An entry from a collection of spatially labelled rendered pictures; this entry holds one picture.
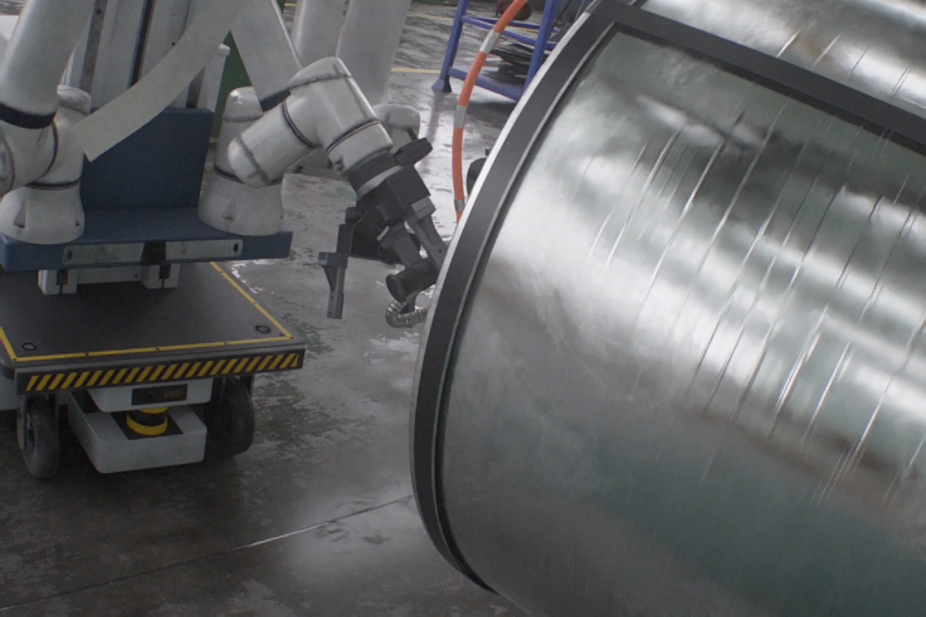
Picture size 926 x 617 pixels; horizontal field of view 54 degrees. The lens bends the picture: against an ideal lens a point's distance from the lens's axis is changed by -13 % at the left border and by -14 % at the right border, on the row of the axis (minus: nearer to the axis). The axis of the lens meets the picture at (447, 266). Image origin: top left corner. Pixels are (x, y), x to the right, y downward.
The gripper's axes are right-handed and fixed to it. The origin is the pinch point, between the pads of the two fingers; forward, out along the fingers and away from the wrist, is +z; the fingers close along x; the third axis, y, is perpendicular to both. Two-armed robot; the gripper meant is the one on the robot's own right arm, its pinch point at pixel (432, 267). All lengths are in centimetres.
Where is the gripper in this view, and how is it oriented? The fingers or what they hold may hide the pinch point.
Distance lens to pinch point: 144.6
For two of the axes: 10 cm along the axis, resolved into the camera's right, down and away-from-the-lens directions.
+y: -7.6, 4.4, -4.7
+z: 5.2, 8.5, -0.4
